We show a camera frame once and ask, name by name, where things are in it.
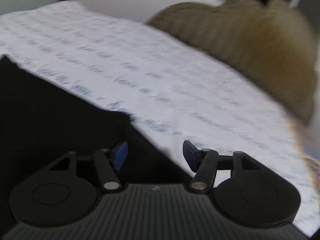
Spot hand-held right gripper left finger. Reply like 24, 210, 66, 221
46, 141, 128, 192

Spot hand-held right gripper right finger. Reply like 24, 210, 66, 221
183, 140, 272, 193

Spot black pants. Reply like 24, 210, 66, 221
0, 54, 195, 233

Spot white script-printed bed sheet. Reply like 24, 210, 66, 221
0, 1, 315, 237

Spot zebra floral printed cloth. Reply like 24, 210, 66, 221
304, 157, 320, 196

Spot olive upholstered headboard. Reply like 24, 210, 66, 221
146, 0, 318, 126

